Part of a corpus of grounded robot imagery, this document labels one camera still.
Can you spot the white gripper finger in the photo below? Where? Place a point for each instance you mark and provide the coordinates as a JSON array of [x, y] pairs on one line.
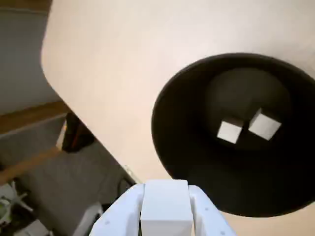
[[209, 218], [118, 216]]

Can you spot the white cube block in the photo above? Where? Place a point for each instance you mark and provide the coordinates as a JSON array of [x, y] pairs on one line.
[[264, 125], [166, 206], [229, 131]]

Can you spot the black pot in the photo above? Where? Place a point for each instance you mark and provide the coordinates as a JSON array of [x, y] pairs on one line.
[[187, 147]]

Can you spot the black bag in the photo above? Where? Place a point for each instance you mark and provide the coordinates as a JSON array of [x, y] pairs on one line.
[[78, 137]]

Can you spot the white chair star base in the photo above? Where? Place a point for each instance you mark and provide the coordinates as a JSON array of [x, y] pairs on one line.
[[19, 198]]

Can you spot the wooden frame furniture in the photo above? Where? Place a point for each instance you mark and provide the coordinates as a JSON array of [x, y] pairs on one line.
[[29, 115]]

